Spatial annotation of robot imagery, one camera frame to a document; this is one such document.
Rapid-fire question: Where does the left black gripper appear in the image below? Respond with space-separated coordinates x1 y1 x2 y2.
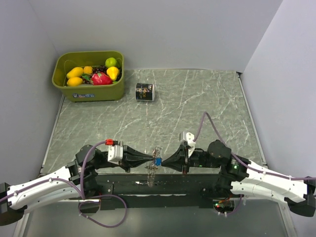
92 141 154 172

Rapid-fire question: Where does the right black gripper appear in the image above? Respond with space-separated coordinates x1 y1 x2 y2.
160 143 220 173

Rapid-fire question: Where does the blue tagged key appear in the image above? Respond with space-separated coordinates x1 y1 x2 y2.
154 158 162 166

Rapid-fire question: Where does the large silver keyring with rings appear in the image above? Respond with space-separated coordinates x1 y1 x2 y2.
145 146 162 188

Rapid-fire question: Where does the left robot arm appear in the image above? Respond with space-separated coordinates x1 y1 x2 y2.
0 143 155 226

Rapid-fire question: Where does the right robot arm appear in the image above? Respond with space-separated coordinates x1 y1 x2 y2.
161 140 316 217

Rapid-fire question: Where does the black paper cup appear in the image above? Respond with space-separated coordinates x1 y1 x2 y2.
135 83 155 102

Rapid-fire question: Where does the red dragon fruit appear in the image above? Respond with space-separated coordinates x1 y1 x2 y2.
91 72 113 85

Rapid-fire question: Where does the yellow pear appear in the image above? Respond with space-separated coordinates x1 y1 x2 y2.
107 66 120 81

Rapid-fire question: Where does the dark cherries bunch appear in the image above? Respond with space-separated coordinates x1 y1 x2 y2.
80 66 122 85

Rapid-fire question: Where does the olive green plastic bin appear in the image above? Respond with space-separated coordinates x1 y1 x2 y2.
52 51 124 102

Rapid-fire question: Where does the yellow mango lower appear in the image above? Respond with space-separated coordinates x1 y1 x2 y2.
67 77 83 87

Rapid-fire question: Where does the yellow mango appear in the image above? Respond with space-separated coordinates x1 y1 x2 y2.
66 67 83 79
67 77 83 87

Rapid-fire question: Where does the small orange fruit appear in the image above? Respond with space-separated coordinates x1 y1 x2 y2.
83 66 93 75

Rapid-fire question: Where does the green lime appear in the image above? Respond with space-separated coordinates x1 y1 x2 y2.
105 57 118 68

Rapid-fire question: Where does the yellow mango upper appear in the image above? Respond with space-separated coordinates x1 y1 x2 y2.
66 67 83 79

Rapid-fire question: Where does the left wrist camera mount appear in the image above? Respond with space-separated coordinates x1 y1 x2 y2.
105 139 123 164

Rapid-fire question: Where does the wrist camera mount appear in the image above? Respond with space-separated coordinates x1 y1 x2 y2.
105 139 123 164
179 131 196 158

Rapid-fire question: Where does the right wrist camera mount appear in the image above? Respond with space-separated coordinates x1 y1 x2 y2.
179 131 196 158

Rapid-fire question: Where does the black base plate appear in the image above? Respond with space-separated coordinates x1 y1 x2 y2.
68 174 244 211

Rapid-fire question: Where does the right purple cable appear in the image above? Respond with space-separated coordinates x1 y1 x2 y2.
194 111 316 215

